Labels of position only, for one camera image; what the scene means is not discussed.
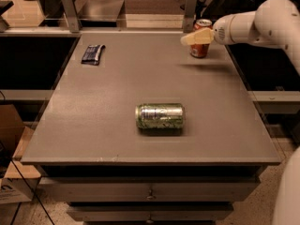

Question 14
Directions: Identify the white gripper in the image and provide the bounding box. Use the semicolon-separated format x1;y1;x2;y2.
180;15;235;45

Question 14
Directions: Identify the orange coke can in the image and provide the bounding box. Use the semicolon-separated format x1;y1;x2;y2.
189;19;212;58

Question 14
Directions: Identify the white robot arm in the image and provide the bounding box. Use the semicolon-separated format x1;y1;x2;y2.
181;0;300;225

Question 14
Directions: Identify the green silver can lying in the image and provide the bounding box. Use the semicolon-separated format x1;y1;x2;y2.
135;103;185;129

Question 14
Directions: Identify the blue rxbar wrapper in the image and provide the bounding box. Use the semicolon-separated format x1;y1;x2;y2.
82;45;106;66

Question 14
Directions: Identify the grey drawer cabinet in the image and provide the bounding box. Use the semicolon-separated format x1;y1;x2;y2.
22;32;280;223

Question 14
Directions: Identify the upper drawer knob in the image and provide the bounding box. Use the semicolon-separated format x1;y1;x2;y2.
146;189;156;201

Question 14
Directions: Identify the drawer knob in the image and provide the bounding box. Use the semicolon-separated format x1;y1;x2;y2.
145;215;154;224
146;189;156;201

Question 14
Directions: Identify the lower drawer knob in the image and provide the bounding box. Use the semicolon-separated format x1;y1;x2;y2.
145;215;154;224

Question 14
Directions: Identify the cardboard box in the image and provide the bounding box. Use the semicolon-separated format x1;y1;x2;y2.
0;105;41;204

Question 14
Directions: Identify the right metal bracket post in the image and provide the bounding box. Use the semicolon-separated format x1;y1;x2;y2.
183;0;197;33

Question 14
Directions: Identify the metal bracket post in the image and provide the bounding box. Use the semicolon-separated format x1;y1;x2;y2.
183;0;197;33
61;0;81;33

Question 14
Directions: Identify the left metal bracket post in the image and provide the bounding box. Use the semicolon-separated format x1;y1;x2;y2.
61;0;81;33

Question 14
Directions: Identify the black cable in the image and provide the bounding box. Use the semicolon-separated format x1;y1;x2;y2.
0;91;55;225

